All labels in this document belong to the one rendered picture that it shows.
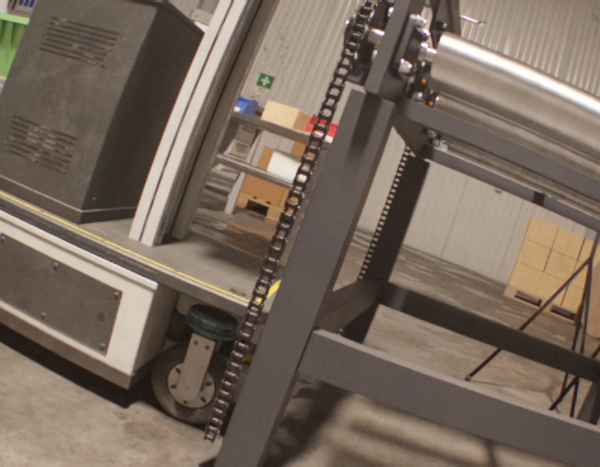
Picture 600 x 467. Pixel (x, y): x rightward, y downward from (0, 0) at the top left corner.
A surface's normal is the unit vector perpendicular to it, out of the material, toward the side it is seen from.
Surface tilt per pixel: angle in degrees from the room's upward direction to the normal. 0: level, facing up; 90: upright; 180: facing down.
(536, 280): 90
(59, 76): 90
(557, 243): 90
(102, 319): 90
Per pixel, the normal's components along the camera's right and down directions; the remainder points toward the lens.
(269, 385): -0.20, 0.00
